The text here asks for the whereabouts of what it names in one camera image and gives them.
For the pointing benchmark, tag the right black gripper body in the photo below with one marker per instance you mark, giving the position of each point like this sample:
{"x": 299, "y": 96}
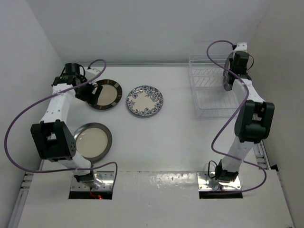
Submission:
{"x": 232, "y": 60}

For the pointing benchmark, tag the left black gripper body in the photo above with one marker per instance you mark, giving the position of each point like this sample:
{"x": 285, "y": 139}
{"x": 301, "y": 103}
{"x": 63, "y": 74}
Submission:
{"x": 84, "y": 93}

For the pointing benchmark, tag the grey rim plate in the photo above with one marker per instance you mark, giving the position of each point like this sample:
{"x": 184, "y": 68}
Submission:
{"x": 228, "y": 79}
{"x": 93, "y": 141}

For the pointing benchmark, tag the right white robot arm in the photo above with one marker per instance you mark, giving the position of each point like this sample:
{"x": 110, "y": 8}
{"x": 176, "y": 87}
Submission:
{"x": 254, "y": 117}

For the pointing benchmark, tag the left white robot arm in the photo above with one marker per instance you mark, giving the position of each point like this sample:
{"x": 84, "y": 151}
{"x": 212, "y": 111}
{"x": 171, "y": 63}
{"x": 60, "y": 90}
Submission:
{"x": 52, "y": 138}

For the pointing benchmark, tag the brown striped rim plate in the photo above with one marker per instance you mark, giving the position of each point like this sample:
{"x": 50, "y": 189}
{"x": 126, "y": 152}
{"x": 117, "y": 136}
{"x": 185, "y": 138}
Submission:
{"x": 110, "y": 95}

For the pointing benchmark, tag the blue floral plate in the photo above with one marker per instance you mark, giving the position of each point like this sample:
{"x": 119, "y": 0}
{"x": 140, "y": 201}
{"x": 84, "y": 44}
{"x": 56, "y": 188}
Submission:
{"x": 144, "y": 101}

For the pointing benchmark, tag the white front board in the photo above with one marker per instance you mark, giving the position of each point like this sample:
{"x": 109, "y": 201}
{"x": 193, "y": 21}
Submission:
{"x": 153, "y": 200}

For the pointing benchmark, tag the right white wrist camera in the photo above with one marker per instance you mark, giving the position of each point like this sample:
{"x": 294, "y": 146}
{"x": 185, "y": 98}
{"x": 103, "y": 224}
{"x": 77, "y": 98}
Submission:
{"x": 241, "y": 46}

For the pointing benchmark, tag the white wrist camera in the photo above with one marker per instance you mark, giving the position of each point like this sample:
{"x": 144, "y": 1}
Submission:
{"x": 91, "y": 73}
{"x": 241, "y": 46}

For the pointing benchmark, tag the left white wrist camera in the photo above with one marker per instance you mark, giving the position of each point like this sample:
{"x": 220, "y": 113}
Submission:
{"x": 91, "y": 73}

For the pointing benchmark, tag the white wire dish rack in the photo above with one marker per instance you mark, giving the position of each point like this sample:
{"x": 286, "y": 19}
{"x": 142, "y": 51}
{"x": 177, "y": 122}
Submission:
{"x": 210, "y": 98}

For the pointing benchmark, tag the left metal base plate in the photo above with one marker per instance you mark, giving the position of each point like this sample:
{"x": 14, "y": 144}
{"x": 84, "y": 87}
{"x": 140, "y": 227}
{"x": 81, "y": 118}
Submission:
{"x": 102, "y": 181}

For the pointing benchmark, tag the metal base plate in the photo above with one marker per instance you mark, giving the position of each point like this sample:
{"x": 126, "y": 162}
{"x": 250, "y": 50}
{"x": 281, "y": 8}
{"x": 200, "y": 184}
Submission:
{"x": 102, "y": 181}
{"x": 207, "y": 184}

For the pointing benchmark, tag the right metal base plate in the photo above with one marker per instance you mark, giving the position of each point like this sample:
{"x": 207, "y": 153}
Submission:
{"x": 207, "y": 184}

